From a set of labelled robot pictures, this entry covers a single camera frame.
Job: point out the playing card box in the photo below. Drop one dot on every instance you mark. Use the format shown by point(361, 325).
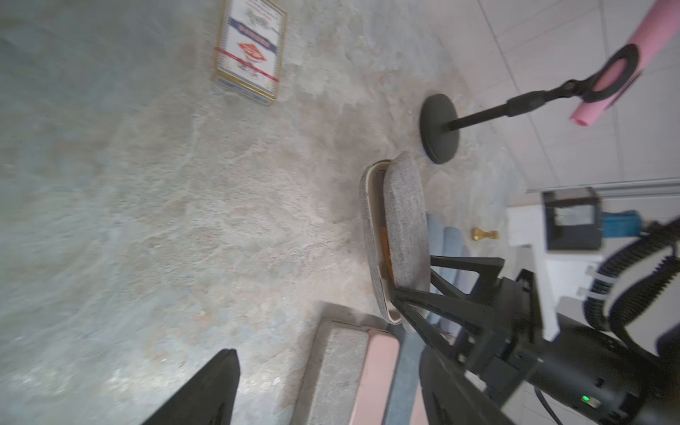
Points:
point(249, 49)

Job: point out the pink glasses case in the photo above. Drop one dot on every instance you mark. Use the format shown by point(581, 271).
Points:
point(376, 378)

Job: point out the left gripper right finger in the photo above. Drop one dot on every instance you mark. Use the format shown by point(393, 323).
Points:
point(450, 398)

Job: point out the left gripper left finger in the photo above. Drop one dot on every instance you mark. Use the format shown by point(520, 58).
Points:
point(207, 398)

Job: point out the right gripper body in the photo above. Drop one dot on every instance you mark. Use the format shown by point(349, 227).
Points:
point(598, 376)

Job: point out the beige case with glasses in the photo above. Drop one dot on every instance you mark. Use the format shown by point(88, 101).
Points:
point(396, 232)

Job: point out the gold chess piece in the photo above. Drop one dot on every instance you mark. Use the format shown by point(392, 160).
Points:
point(479, 234)

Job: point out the pink toy microphone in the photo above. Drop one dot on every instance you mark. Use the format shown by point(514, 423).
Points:
point(655, 31)

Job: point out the pink grey case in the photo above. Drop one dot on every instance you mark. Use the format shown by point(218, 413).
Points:
point(418, 415)

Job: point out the grey mint case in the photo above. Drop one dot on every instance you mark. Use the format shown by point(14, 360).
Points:
point(405, 382)

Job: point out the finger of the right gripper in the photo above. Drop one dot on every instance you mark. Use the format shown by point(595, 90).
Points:
point(487, 269)
point(410, 302)

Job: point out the mint case yellow glasses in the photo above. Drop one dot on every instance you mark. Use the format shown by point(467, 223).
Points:
point(331, 380)

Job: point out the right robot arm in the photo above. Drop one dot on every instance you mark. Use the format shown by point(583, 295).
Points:
point(610, 319)

